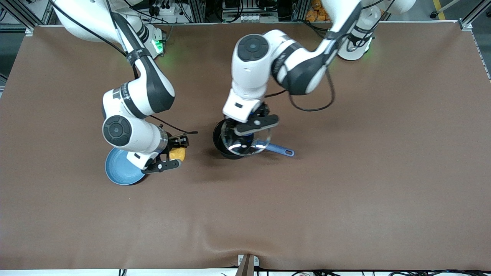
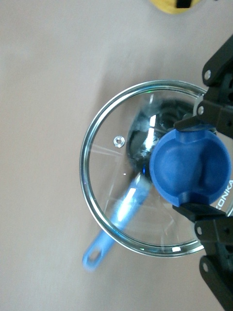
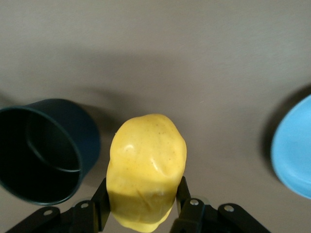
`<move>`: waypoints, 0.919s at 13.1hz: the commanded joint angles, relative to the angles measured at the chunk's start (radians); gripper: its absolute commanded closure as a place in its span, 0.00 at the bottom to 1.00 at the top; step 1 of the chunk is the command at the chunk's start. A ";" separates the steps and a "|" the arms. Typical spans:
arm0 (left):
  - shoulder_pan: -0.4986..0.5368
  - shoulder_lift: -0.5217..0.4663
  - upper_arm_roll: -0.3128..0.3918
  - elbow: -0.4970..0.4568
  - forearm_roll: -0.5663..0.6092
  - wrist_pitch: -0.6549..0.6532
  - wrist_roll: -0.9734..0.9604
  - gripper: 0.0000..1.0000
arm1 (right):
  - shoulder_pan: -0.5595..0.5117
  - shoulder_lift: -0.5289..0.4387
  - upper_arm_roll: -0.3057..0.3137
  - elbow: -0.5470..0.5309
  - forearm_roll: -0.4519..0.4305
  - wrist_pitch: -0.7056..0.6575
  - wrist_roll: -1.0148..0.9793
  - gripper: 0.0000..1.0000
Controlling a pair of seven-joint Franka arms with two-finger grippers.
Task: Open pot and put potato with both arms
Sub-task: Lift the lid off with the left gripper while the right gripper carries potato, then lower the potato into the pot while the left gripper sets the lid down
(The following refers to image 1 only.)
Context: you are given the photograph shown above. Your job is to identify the glass lid with blue knob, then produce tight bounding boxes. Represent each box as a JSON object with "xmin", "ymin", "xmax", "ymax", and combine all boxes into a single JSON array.
[{"xmin": 221, "ymin": 119, "xmax": 272, "ymax": 156}]

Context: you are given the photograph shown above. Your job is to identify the blue round plate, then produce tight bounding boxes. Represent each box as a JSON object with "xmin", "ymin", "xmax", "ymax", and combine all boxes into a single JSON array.
[{"xmin": 105, "ymin": 148, "xmax": 148, "ymax": 186}]

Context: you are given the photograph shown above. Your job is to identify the brown table mat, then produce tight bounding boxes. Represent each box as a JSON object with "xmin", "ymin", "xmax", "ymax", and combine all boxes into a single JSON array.
[{"xmin": 0, "ymin": 21, "xmax": 491, "ymax": 271}]

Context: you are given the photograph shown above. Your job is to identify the bag of orange items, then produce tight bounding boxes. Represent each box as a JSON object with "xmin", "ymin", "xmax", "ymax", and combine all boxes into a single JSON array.
[{"xmin": 306, "ymin": 0, "xmax": 331, "ymax": 22}]

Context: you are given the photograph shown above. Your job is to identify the white power strip with plugs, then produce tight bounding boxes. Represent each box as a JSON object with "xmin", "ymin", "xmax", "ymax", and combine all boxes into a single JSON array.
[{"xmin": 148, "ymin": 0, "xmax": 183, "ymax": 16}]

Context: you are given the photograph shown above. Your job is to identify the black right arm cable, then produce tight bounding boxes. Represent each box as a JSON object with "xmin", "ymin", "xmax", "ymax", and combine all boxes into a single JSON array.
[{"xmin": 48, "ymin": 0, "xmax": 199, "ymax": 135}]

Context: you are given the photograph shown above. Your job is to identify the black pot with blue handle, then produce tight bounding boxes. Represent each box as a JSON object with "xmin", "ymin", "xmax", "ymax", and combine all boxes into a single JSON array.
[{"xmin": 213, "ymin": 120, "xmax": 295, "ymax": 160}]

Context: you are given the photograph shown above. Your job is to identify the metal table edge bracket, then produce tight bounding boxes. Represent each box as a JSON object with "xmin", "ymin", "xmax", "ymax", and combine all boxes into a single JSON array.
[{"xmin": 237, "ymin": 254, "xmax": 260, "ymax": 276}]

